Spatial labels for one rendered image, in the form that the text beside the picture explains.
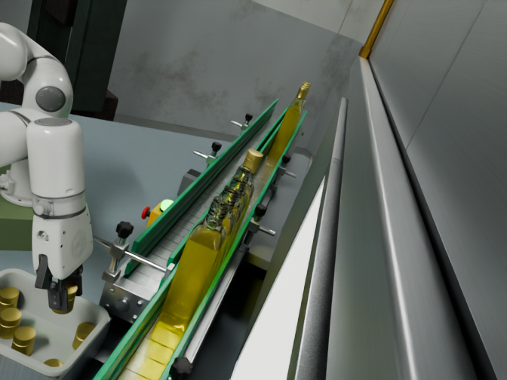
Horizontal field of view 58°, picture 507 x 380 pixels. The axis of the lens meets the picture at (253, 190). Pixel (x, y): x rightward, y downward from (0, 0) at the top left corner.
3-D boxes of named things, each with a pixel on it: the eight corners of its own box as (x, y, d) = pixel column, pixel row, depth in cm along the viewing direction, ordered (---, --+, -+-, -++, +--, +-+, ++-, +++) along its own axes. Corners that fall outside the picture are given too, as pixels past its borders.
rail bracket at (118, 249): (158, 306, 85) (176, 252, 81) (78, 269, 86) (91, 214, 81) (164, 297, 88) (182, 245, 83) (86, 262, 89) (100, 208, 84)
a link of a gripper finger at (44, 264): (34, 280, 65) (48, 295, 69) (58, 234, 70) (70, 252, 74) (26, 278, 65) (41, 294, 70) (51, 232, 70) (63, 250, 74)
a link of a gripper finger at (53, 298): (55, 284, 69) (58, 321, 71) (67, 274, 72) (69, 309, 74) (35, 280, 69) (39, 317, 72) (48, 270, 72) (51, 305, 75)
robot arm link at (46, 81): (16, 144, 97) (29, 72, 91) (15, 117, 107) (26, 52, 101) (65, 150, 103) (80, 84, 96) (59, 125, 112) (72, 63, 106)
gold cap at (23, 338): (5, 353, 79) (8, 334, 77) (19, 340, 82) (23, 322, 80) (23, 362, 78) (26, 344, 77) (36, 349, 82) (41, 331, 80)
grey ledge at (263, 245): (264, 294, 118) (281, 259, 114) (233, 280, 119) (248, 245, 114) (302, 178, 205) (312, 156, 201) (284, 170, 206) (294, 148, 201)
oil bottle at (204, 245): (185, 334, 82) (223, 238, 74) (157, 321, 83) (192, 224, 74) (195, 316, 87) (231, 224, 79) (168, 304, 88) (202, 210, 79)
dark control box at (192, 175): (197, 206, 154) (204, 185, 151) (176, 196, 155) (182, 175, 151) (204, 197, 162) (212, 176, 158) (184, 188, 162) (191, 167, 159)
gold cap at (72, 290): (46, 309, 75) (50, 288, 74) (58, 297, 78) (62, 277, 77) (66, 317, 75) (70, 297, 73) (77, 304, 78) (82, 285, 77)
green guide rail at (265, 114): (128, 275, 90) (138, 242, 87) (123, 273, 90) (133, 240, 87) (273, 112, 251) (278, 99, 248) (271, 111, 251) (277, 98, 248)
